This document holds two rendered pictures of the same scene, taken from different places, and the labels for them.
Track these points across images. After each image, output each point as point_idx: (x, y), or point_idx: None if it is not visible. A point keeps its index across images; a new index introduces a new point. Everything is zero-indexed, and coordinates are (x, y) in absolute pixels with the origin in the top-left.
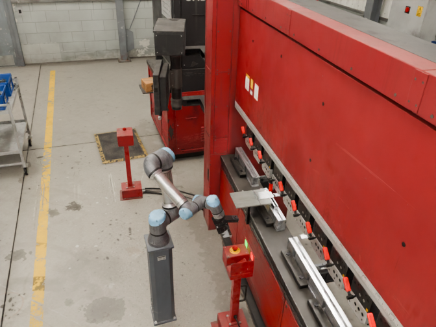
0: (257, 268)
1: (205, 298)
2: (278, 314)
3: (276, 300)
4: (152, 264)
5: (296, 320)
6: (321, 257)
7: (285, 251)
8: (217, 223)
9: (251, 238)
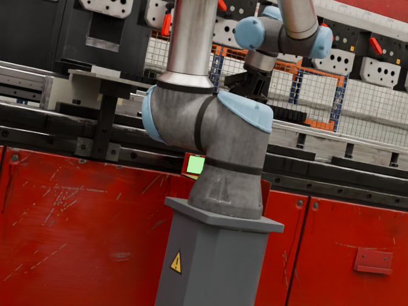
0: (165, 244)
1: None
2: (285, 252)
3: None
4: (256, 290)
5: (353, 196)
6: (348, 68)
7: None
8: (263, 86)
9: (122, 189)
